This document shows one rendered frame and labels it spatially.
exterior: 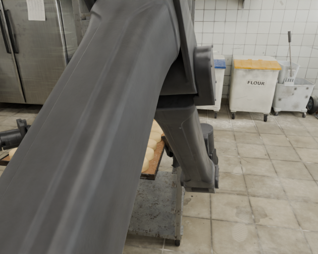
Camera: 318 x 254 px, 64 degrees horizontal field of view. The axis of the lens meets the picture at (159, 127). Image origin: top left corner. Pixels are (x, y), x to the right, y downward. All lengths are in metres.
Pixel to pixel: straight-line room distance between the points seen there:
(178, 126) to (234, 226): 1.64
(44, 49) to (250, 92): 2.63
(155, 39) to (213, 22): 3.73
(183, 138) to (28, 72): 3.50
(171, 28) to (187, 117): 0.14
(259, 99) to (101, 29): 3.35
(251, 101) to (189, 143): 3.13
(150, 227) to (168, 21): 1.52
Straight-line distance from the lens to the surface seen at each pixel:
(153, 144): 0.69
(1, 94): 4.16
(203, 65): 0.26
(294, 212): 2.19
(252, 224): 1.99
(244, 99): 3.46
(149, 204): 1.80
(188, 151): 0.40
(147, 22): 0.17
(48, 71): 3.62
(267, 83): 3.44
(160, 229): 1.65
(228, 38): 3.93
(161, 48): 0.19
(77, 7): 1.19
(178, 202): 1.43
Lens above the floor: 1.35
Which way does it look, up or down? 25 degrees down
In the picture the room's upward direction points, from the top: straight up
